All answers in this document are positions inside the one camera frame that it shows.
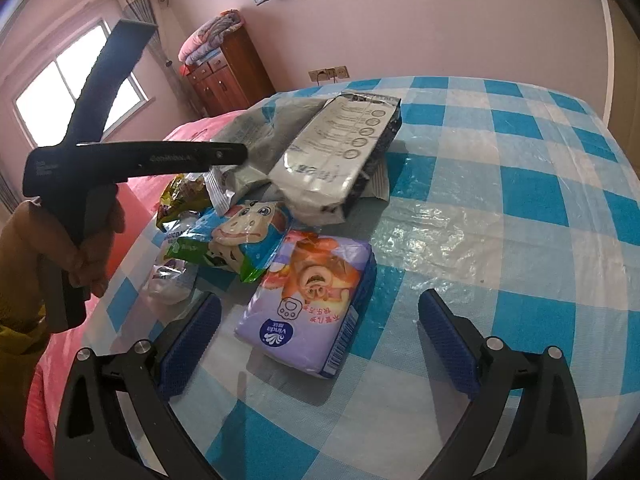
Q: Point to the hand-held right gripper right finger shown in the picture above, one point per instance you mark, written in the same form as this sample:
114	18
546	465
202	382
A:
450	345

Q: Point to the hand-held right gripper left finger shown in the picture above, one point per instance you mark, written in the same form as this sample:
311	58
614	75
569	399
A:
192	345

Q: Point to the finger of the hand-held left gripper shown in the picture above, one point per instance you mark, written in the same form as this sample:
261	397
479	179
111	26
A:
117	70
225	156

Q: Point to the blue and white packet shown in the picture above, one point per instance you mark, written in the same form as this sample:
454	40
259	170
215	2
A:
335	155

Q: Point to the purple tissue pack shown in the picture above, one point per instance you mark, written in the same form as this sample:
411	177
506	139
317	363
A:
310	305

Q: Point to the person's left forearm yellow sleeve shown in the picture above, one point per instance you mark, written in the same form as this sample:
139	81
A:
20	342

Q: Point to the person's left hand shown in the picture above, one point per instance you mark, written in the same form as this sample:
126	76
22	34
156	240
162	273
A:
22	260

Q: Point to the white striped wrapper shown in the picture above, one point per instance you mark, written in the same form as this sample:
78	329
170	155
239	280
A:
220	190

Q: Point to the grey plastic bag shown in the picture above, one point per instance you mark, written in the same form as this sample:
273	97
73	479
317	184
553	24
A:
260	130

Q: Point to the pink bed sheet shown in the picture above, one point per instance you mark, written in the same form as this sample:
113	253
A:
142	200

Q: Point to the window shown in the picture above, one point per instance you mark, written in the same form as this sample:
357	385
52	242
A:
75	85

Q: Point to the yellow green snack bag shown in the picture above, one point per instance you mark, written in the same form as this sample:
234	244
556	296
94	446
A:
180	197

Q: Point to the curtain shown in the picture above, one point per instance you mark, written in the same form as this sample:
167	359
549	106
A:
145	15

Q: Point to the clear crumpled plastic bag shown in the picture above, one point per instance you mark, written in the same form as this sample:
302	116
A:
167	282

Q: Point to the wooden cabinet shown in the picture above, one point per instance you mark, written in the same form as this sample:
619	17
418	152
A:
230	80

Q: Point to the blue cartoon snack bag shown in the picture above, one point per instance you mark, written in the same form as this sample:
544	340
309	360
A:
245	235

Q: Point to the green snack packet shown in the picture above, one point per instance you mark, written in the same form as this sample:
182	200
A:
185	251

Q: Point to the folded blankets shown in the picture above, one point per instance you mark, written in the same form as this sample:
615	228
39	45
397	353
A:
210	37

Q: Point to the blue checked tablecloth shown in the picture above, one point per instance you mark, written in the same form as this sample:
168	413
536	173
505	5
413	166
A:
500	260

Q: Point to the white plastic packet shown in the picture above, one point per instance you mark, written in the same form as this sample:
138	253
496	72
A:
377	180

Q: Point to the wall socket strip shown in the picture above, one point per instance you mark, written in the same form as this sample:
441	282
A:
328	73

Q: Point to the white door frame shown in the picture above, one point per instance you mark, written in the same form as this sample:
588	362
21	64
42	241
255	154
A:
605	50

